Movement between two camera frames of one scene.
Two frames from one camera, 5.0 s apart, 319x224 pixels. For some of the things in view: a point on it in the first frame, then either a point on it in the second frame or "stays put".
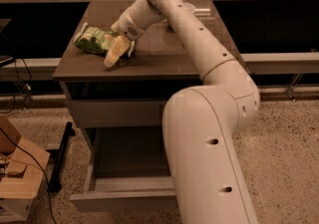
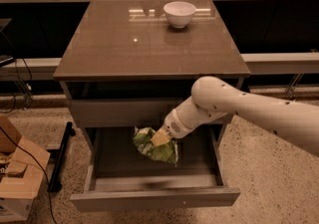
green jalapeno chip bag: x=94 y=39 → x=165 y=151
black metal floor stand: x=53 y=186 stays put
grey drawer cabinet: x=117 y=112 stays put
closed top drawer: x=119 y=112 stays put
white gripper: x=125 y=26 → x=172 y=123
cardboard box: x=21 y=171 stays put
